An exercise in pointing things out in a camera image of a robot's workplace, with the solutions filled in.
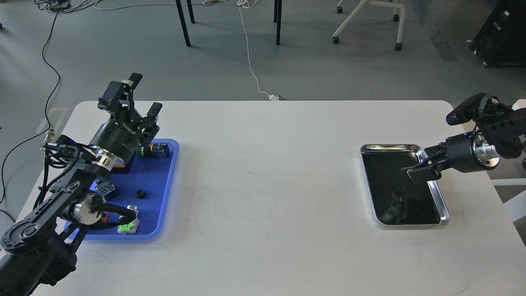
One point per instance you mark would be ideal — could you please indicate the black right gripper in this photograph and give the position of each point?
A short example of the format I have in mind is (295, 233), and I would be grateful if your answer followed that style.
(466, 152)

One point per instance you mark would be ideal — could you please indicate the silver metal tray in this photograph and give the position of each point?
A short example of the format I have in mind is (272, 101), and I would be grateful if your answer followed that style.
(421, 204)

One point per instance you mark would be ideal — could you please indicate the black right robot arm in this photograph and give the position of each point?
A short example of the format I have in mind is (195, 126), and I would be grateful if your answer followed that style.
(497, 132)

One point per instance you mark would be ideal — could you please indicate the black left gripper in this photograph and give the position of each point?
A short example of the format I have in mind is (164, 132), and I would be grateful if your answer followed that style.
(114, 142)

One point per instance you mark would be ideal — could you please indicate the black and red connector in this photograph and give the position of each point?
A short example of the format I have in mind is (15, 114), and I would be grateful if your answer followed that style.
(105, 220)

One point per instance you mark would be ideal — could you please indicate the grey blue small connector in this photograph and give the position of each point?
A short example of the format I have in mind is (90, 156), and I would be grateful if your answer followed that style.
(106, 189)

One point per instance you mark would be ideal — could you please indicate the white object at right edge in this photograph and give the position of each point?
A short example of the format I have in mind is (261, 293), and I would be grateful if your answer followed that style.
(519, 104)

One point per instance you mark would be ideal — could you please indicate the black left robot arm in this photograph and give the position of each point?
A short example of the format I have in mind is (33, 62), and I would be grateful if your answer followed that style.
(41, 247)

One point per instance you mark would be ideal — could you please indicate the blue plastic tray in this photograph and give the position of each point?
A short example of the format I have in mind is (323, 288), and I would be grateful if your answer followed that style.
(155, 177)

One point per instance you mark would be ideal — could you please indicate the black equipment case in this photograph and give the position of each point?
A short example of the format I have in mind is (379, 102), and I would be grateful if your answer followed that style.
(501, 41)

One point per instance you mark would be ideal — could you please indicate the green and grey connector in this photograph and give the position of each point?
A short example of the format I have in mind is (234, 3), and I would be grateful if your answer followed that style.
(132, 227)

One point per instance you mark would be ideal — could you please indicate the black connector with yellow green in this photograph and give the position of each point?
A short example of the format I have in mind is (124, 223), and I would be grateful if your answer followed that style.
(153, 151)

